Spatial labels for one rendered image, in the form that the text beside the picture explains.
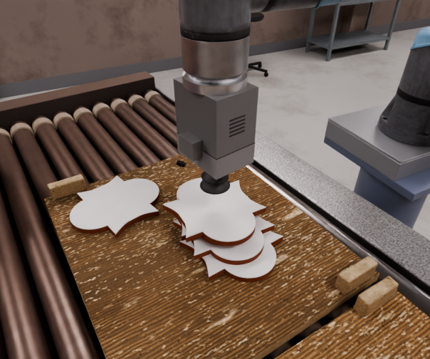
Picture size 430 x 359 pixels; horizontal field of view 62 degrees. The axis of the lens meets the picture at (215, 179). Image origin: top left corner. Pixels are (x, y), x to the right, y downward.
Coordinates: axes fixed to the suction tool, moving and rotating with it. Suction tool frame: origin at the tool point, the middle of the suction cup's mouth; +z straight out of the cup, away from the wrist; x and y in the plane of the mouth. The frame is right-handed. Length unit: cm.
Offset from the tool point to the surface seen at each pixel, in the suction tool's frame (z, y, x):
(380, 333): 7.9, 25.8, 3.8
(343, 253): 7.9, 15.9, 10.7
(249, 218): 3.9, 5.2, 2.2
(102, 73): 94, -307, 103
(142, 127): 9.7, -38.6, 8.5
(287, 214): 7.9, 5.3, 10.7
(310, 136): 102, -107, 176
